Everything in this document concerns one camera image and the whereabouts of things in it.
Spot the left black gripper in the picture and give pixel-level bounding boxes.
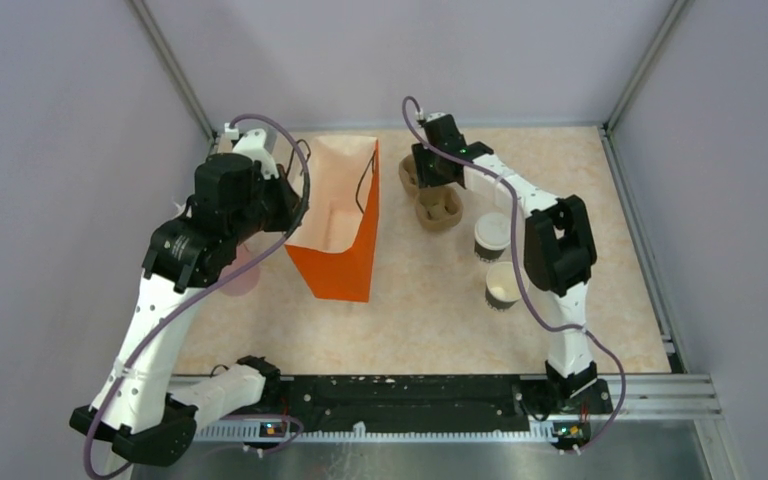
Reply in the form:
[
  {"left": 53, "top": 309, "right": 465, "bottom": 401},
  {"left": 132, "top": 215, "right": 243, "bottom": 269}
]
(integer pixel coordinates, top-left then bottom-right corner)
[{"left": 228, "top": 162, "right": 309, "bottom": 243}]

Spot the orange paper bag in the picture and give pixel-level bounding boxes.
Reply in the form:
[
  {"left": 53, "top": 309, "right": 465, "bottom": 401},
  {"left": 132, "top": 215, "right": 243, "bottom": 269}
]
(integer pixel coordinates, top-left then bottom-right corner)
[{"left": 285, "top": 134, "right": 380, "bottom": 303}]

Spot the white plastic cup lid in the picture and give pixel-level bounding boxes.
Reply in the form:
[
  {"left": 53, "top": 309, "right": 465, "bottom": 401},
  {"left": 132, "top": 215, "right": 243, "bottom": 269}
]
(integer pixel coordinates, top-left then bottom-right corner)
[{"left": 474, "top": 212, "right": 511, "bottom": 241}]

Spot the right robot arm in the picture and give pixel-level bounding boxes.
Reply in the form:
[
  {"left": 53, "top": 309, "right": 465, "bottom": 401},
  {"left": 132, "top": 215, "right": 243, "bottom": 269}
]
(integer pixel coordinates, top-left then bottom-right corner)
[{"left": 409, "top": 113, "right": 597, "bottom": 412}]

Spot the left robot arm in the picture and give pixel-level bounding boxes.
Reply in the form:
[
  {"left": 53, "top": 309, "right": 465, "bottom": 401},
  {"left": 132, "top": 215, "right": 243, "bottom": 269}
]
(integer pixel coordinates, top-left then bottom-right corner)
[{"left": 69, "top": 153, "right": 312, "bottom": 478}]

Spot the cardboard cup carrier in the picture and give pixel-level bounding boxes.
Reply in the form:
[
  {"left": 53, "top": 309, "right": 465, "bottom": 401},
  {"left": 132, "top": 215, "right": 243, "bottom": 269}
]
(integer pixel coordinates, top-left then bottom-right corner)
[{"left": 398, "top": 155, "right": 464, "bottom": 233}]

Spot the pink holder cup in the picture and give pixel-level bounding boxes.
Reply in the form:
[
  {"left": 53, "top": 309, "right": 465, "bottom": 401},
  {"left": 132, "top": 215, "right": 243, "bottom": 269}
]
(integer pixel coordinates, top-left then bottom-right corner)
[{"left": 218, "top": 243, "right": 263, "bottom": 297}]

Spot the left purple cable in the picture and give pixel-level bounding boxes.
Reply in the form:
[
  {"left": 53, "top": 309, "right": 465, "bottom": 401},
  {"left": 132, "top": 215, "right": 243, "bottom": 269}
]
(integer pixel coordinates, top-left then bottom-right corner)
[{"left": 83, "top": 113, "right": 312, "bottom": 480}]

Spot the purple cable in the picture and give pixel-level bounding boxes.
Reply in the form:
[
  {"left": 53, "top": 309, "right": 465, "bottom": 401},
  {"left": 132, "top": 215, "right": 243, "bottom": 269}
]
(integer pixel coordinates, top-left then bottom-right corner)
[
  {"left": 83, "top": 113, "right": 312, "bottom": 480},
  {"left": 401, "top": 96, "right": 628, "bottom": 455}
]

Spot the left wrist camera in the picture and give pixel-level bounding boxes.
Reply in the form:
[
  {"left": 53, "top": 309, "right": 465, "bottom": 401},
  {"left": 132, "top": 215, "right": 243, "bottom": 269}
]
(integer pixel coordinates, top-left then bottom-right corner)
[{"left": 219, "top": 123, "right": 279, "bottom": 179}]

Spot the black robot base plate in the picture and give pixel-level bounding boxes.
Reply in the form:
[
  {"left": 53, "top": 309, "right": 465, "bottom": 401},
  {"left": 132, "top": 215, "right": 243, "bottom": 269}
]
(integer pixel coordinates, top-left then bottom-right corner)
[{"left": 231, "top": 374, "right": 614, "bottom": 434}]

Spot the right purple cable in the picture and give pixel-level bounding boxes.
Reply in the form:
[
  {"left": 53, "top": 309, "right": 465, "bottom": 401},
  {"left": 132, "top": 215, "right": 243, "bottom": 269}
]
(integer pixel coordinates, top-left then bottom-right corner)
[{"left": 401, "top": 96, "right": 628, "bottom": 455}]

